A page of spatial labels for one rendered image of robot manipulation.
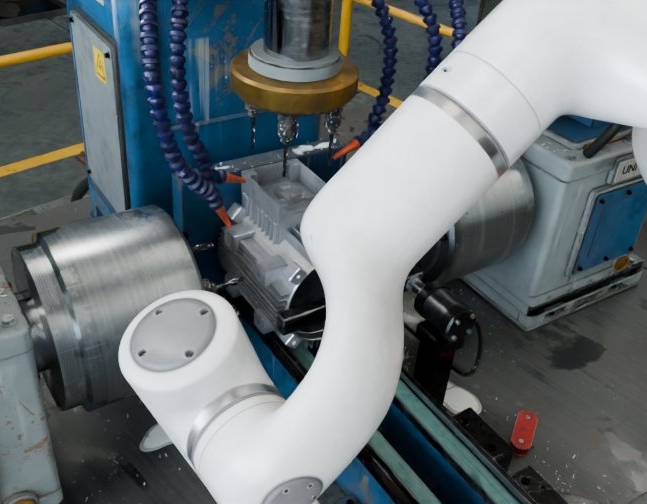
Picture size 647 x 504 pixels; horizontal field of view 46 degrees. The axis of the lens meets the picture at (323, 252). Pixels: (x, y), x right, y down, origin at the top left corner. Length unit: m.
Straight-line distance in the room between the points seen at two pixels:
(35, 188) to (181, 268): 2.53
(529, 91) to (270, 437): 0.29
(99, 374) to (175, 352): 0.49
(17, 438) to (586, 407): 0.90
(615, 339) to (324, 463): 1.12
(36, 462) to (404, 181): 0.66
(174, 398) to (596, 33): 0.37
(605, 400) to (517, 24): 0.95
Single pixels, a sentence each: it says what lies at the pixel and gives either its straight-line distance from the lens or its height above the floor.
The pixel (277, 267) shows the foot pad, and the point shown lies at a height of 1.07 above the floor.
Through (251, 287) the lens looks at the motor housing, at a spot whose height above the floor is 1.02.
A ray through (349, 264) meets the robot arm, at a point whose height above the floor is 1.43.
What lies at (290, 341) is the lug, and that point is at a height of 0.96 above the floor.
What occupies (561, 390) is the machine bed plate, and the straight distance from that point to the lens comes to 1.40.
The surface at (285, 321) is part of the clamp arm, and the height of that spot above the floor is 1.03.
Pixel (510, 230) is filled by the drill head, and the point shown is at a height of 1.05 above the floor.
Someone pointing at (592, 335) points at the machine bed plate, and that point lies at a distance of 1.54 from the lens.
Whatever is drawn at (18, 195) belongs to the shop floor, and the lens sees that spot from 3.45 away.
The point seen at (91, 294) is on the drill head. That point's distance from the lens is 0.96.
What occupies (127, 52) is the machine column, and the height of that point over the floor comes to 1.31.
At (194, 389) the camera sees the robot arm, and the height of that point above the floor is 1.37.
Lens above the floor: 1.72
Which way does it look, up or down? 35 degrees down
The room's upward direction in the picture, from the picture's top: 5 degrees clockwise
